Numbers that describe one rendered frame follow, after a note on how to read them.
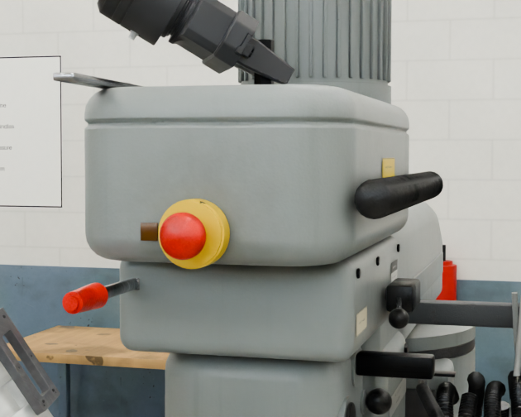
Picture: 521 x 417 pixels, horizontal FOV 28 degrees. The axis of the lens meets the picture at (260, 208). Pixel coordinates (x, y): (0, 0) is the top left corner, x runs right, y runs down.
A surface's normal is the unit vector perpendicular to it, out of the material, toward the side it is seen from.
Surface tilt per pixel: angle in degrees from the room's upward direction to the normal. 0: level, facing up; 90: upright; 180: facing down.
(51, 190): 90
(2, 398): 76
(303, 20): 90
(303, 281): 90
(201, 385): 90
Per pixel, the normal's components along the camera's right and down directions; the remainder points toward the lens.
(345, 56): 0.36, 0.05
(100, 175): -0.69, 0.04
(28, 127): -0.26, 0.05
